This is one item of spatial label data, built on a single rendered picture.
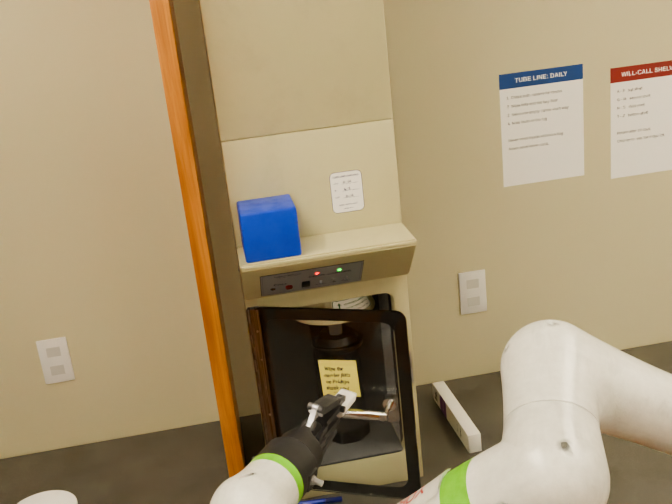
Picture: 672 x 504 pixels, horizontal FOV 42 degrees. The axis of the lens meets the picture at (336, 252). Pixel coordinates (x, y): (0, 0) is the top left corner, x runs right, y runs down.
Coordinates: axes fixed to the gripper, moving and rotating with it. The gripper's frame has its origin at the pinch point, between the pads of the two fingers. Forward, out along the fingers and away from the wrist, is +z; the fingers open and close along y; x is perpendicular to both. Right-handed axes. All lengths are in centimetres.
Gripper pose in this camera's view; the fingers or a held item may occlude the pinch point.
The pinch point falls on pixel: (341, 402)
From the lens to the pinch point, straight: 154.1
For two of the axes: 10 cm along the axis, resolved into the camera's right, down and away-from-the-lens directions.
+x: -9.2, -2.5, 3.1
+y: 1.3, -9.2, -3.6
